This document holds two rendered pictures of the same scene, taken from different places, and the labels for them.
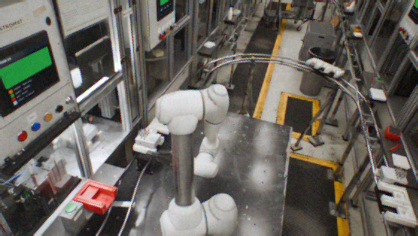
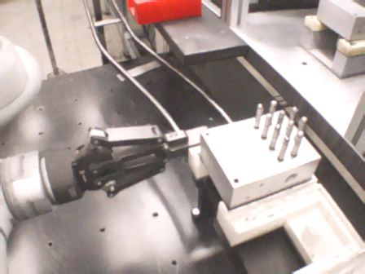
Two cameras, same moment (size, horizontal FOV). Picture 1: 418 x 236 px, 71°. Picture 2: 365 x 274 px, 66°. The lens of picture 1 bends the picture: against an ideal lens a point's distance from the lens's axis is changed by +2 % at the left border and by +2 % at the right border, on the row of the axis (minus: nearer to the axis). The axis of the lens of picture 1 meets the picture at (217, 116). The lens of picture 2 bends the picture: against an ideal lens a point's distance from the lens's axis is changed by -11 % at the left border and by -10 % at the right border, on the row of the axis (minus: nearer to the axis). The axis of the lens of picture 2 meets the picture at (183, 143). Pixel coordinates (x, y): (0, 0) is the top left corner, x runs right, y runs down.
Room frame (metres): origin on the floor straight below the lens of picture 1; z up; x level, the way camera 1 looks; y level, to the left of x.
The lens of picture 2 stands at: (1.52, 0.19, 1.20)
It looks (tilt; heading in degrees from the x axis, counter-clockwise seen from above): 46 degrees down; 148
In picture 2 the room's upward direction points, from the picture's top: straight up
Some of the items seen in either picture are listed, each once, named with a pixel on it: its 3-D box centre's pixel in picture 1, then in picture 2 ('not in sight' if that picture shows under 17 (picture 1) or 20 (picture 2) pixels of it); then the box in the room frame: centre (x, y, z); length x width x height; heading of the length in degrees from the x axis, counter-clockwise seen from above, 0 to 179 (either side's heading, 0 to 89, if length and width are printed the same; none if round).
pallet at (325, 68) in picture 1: (323, 69); not in sight; (2.80, -1.05, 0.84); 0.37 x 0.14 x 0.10; 47
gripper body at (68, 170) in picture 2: not in sight; (82, 170); (1.22, 0.21, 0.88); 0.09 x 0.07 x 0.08; 79
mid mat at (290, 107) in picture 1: (298, 114); not in sight; (3.12, -1.06, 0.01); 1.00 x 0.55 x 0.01; 169
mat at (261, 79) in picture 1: (266, 38); not in sight; (5.69, -0.80, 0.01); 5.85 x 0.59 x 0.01; 169
